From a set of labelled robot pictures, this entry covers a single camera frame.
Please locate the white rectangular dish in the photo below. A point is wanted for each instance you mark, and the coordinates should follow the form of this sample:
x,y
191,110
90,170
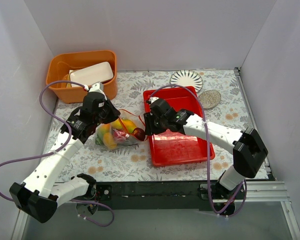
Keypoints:
x,y
100,72

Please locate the red apple toy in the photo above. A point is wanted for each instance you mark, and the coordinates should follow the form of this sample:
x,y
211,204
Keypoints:
x,y
121,137

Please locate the striped round plate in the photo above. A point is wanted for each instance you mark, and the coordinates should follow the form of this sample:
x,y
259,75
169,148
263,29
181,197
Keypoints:
x,y
187,78

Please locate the yellow orange mango toy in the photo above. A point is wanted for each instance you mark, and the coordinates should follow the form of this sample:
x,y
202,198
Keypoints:
x,y
129,125

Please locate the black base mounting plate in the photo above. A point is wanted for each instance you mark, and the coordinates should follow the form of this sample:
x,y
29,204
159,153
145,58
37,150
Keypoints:
x,y
168,195

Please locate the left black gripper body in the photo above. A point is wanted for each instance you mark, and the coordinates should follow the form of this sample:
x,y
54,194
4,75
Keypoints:
x,y
111,113

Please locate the yellow corn cob toy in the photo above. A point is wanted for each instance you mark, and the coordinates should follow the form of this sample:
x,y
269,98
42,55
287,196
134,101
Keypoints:
x,y
117,124

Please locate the green orange mango toy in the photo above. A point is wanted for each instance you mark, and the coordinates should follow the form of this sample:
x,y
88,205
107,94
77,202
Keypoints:
x,y
100,132

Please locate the yellow item in tub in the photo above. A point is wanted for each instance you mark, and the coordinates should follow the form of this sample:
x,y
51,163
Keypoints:
x,y
67,78

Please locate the orange plastic tub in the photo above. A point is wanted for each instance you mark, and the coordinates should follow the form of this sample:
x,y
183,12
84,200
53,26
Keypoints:
x,y
61,64

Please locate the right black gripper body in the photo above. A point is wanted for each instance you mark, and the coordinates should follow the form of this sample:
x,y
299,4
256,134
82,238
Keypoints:
x,y
150,123

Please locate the dark purple fruit toy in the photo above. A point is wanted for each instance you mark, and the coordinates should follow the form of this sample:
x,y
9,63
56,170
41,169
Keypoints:
x,y
139,134

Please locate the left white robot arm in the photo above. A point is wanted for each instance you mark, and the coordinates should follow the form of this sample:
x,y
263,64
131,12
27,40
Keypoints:
x,y
45,175

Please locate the speckled grey round dish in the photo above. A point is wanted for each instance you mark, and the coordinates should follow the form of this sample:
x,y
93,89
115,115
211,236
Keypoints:
x,y
210,99

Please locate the orange fruit toy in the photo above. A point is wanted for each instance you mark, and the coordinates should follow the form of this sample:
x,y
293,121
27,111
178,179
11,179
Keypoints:
x,y
109,141

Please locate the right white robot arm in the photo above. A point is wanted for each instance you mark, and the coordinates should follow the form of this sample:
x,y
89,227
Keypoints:
x,y
246,146

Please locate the clear zip top bag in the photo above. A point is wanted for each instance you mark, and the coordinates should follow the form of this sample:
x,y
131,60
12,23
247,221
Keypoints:
x,y
139,122

